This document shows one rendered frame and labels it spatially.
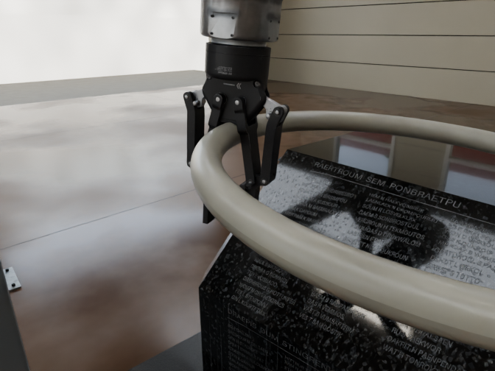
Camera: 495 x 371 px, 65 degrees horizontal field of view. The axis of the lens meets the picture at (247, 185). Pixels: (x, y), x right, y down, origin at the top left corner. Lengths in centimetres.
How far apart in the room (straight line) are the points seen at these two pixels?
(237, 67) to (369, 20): 754
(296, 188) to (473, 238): 31
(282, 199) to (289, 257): 54
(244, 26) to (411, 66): 720
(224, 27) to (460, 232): 44
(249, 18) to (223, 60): 5
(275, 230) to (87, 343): 143
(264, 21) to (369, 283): 30
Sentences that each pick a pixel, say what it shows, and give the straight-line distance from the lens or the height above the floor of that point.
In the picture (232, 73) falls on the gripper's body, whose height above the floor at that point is 101.
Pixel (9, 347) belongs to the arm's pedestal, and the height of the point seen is 54.
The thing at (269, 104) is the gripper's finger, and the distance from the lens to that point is 46.
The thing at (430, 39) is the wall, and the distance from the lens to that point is 741.
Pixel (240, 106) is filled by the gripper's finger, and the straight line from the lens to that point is 46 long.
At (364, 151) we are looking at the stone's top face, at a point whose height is 82.
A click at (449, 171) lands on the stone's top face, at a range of 78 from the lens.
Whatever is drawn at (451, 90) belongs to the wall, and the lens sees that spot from 729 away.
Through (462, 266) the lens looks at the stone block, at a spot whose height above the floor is 75.
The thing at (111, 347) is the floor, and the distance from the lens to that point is 160.
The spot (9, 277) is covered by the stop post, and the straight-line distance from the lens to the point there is 213.
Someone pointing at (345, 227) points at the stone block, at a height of 74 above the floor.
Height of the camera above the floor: 105
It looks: 21 degrees down
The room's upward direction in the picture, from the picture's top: straight up
